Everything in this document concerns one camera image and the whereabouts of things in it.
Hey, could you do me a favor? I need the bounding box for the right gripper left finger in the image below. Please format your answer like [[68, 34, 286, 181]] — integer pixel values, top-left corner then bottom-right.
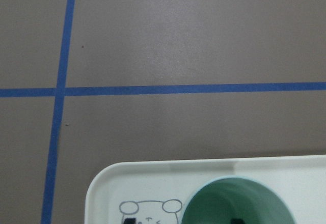
[[124, 218, 135, 224]]

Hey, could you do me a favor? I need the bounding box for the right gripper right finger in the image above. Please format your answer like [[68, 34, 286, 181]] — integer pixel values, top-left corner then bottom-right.
[[230, 218, 245, 224]]

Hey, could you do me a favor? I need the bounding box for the mint green cup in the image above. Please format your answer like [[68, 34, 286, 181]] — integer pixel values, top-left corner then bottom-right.
[[181, 177, 296, 223]]

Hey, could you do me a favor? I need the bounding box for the cream rabbit tray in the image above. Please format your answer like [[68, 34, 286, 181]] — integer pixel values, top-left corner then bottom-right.
[[85, 155, 325, 223]]

